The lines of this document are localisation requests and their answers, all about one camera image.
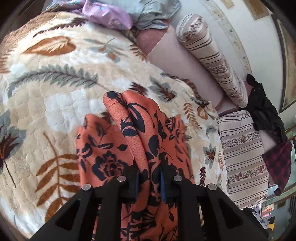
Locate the striped bolster pillow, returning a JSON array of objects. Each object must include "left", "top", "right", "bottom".
[{"left": 176, "top": 14, "right": 248, "bottom": 108}]

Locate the pink bed sheet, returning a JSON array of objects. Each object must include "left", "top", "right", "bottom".
[{"left": 136, "top": 25, "right": 239, "bottom": 114}]

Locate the purple floral cloth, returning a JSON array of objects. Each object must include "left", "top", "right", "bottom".
[{"left": 72, "top": 1, "right": 133, "bottom": 30}]

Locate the cream leaf-pattern blanket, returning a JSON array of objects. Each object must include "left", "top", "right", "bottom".
[{"left": 1, "top": 12, "right": 227, "bottom": 240}]

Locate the striped square pillow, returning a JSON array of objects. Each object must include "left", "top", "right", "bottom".
[{"left": 217, "top": 110, "right": 275, "bottom": 209}]

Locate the framed wall picture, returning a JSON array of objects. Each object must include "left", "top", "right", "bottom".
[{"left": 271, "top": 14, "right": 295, "bottom": 113}]

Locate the orange floral blouse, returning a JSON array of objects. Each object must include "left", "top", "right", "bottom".
[{"left": 76, "top": 91, "right": 194, "bottom": 240}]

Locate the black garment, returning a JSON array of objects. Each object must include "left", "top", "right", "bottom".
[{"left": 244, "top": 74, "right": 287, "bottom": 144}]

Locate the grey-blue pillow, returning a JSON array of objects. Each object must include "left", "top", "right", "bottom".
[{"left": 46, "top": 1, "right": 181, "bottom": 30}]

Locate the red plaid cloth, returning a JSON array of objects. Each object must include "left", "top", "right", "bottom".
[{"left": 262, "top": 140, "right": 292, "bottom": 196}]

